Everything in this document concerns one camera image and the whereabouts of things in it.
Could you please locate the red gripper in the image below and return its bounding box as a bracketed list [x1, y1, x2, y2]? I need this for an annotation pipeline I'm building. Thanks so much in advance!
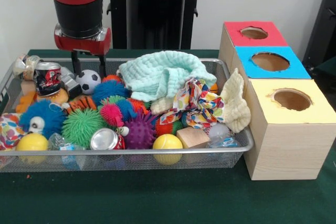
[54, 23, 112, 77]

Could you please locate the green spiky rubber ball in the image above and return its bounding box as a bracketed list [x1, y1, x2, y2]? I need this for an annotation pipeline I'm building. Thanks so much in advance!
[61, 108, 106, 148]

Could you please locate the white baseball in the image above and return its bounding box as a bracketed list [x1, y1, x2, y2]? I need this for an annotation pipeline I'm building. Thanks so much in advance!
[209, 123, 232, 138]

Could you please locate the dark green table cloth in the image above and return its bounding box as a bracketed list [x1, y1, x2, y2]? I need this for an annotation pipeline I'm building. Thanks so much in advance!
[0, 48, 336, 224]
[313, 57, 336, 96]

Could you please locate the silver mesh bin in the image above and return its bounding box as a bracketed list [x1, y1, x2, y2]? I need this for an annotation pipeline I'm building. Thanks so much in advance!
[0, 57, 255, 174]

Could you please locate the yellow ball with seam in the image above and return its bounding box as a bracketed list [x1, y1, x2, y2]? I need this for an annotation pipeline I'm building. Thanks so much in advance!
[153, 134, 184, 166]

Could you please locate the black stand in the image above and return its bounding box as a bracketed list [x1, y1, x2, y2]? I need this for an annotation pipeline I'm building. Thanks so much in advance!
[301, 0, 336, 78]

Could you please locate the orange striped tiger plush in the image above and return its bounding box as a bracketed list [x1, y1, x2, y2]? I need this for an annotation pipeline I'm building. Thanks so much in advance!
[61, 97, 98, 114]

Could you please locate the colourful dotted cloth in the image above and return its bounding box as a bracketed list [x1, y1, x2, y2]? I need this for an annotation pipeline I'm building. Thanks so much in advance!
[159, 76, 226, 130]

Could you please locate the wooden box with three holes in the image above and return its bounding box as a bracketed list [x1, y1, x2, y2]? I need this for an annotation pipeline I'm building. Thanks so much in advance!
[218, 20, 336, 182]

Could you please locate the mint green knitted cloth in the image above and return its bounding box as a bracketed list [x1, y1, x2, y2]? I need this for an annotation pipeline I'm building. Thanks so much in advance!
[117, 50, 218, 103]

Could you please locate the cream knitted cloth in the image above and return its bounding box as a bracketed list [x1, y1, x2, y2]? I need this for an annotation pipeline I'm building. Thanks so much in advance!
[151, 68, 251, 133]

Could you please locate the crushed red soda can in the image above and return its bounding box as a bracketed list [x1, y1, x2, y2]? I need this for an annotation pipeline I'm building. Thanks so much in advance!
[89, 128, 126, 151]

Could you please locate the blue spiky rubber ball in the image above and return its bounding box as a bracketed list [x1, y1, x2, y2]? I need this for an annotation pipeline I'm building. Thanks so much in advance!
[18, 100, 66, 140]

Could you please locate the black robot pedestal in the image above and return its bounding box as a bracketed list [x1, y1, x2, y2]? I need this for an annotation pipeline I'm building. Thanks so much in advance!
[102, 0, 212, 50]

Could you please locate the wooden block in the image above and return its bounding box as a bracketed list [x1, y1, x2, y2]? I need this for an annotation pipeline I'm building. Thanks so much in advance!
[176, 126, 212, 149]

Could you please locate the plain yellow ball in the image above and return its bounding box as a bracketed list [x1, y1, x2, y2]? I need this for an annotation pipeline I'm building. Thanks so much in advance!
[15, 133, 49, 162]

